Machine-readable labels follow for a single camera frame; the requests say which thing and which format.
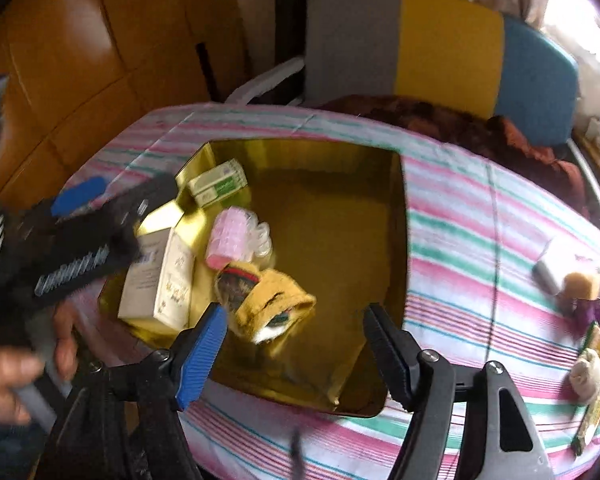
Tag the metal chair frame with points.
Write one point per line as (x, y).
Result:
(592, 180)

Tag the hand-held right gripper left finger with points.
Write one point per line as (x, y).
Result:
(202, 355)

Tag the person's left hand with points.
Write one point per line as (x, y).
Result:
(5, 380)

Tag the wooden cabinet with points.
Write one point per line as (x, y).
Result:
(80, 60)

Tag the grey yellow blue chair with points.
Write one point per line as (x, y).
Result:
(445, 40)

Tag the striped tablecloth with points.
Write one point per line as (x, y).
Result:
(480, 285)

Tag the yellow knitted sock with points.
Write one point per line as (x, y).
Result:
(275, 305)

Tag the maroon garment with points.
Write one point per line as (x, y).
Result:
(455, 125)

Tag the white sponge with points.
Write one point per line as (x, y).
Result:
(550, 267)

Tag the white chair armrest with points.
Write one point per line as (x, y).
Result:
(265, 80)

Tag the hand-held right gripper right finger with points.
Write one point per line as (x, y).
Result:
(386, 355)

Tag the green yellow packet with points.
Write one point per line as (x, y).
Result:
(591, 420)

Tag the black post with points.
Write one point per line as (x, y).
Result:
(290, 20)

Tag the small clear bottles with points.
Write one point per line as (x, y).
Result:
(262, 240)

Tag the yellow sponge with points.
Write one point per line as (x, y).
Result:
(582, 286)

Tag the purple snack packet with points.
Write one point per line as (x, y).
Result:
(587, 312)

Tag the white sock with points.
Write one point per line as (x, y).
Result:
(587, 372)

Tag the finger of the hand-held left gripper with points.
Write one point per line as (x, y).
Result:
(77, 195)
(140, 202)

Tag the green white small box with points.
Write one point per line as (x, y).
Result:
(215, 185)

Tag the pink hair roller pack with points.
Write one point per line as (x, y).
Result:
(227, 240)

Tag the gold tin box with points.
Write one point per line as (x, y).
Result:
(330, 240)

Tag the white carton box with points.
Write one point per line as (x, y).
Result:
(150, 280)

